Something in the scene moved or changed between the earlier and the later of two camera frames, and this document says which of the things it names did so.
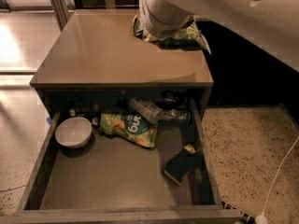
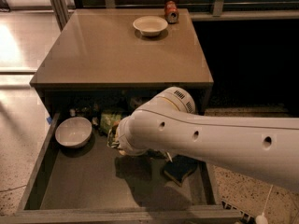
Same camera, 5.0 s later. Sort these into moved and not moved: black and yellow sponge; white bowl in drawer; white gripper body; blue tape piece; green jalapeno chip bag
Moved: green jalapeno chip bag; white gripper body
Not moved: blue tape piece; white bowl in drawer; black and yellow sponge
